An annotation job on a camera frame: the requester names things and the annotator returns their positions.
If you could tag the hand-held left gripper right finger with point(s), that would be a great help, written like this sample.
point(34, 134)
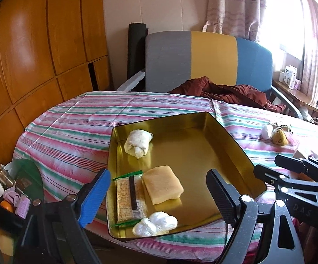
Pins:
point(222, 198)

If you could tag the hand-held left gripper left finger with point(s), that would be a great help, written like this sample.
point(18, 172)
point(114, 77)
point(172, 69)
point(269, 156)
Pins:
point(94, 198)

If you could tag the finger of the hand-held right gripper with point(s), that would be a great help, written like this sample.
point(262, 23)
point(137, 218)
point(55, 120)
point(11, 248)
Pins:
point(269, 173)
point(291, 163)

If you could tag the cracker packet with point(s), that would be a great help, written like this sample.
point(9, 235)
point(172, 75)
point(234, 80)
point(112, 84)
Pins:
point(124, 198)

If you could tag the golden metal tray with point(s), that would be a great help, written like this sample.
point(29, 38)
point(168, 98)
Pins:
point(197, 154)

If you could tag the yellow sponge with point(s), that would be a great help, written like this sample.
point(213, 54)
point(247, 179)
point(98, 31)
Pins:
point(161, 184)

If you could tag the white plastic bag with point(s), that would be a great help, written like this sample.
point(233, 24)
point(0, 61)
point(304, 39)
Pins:
point(159, 222)

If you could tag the brown plush bear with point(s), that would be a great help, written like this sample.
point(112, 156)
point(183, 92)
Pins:
point(280, 137)

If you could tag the white pompom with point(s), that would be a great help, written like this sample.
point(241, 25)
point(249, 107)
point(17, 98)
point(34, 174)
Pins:
point(267, 131)

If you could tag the striped bed sheet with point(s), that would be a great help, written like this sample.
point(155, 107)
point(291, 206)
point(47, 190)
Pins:
point(79, 132)

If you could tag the round green glass table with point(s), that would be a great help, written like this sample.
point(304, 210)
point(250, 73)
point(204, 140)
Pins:
point(29, 176)

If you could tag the white rolled cloth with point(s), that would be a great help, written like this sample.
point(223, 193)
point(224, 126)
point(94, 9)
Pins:
point(137, 143)

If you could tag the wooden desk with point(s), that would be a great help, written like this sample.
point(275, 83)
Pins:
point(293, 93)

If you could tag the pink packet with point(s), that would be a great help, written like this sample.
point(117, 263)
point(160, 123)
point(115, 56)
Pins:
point(23, 205)

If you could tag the small pink box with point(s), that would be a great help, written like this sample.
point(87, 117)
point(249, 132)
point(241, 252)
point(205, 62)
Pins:
point(298, 84)

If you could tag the pink cloth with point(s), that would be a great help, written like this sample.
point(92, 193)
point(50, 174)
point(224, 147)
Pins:
point(11, 199)

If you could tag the white cardboard box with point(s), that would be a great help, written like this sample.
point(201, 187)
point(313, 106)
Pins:
point(290, 77)

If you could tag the small white box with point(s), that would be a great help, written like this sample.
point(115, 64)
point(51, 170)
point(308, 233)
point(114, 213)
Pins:
point(282, 76)

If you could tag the orange fruit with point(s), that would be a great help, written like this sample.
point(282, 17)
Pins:
point(7, 206)

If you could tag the maroon jacket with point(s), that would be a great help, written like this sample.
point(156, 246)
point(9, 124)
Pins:
point(230, 93)

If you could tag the glass bottle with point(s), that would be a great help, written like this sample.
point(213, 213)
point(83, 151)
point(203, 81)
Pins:
point(2, 173)

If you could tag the grey yellow blue armchair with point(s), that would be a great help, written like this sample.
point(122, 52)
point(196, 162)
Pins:
point(214, 57)

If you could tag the black rolled mat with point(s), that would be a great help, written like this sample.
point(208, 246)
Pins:
point(135, 49)

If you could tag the wooden wardrobe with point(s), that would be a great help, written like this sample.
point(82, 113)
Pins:
point(37, 46)

